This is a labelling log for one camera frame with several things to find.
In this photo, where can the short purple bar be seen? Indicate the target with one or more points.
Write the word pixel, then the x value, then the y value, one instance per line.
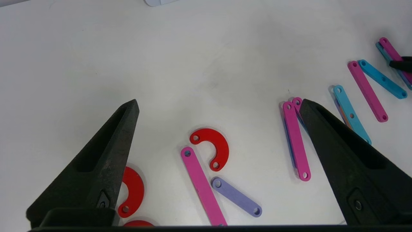
pixel 236 196

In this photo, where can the long pink bar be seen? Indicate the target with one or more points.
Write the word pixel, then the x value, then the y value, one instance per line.
pixel 295 141
pixel 201 183
pixel 296 102

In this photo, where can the small red C piece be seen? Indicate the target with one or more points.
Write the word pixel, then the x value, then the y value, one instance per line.
pixel 220 145

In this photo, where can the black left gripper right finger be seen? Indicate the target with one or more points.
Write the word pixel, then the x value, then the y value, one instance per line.
pixel 351 161

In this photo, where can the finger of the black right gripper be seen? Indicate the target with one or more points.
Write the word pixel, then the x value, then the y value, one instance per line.
pixel 402 64

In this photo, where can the short pink bar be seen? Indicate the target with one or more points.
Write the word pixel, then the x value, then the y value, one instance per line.
pixel 389 48
pixel 367 90

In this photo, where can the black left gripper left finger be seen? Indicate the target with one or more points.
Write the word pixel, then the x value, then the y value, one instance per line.
pixel 103 154

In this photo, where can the long blue bar orange underside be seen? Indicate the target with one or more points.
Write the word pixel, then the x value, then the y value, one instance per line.
pixel 346 103

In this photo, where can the white BRAIN sign board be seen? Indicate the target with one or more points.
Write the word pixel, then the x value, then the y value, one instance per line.
pixel 161 2

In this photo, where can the short blue bar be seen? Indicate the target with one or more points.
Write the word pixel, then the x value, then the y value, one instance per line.
pixel 381 77

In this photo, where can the large red C piece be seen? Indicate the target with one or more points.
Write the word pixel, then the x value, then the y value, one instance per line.
pixel 138 223
pixel 135 190

